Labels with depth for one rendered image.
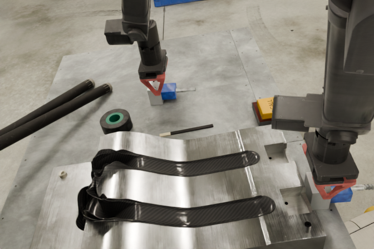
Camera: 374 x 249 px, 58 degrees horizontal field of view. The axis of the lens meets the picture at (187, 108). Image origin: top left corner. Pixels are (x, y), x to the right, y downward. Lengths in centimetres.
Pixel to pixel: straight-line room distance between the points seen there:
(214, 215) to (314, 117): 24
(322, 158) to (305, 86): 175
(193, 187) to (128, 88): 51
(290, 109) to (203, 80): 54
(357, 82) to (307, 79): 212
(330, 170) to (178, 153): 29
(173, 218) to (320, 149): 27
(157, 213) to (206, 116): 38
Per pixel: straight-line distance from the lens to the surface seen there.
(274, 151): 72
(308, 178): 70
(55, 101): 103
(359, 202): 177
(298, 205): 65
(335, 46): 23
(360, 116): 43
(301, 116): 54
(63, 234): 70
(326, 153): 60
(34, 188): 89
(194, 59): 115
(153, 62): 89
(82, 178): 77
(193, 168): 68
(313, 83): 239
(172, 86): 96
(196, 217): 62
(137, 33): 78
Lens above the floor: 140
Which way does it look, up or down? 39 degrees down
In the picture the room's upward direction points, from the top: 10 degrees counter-clockwise
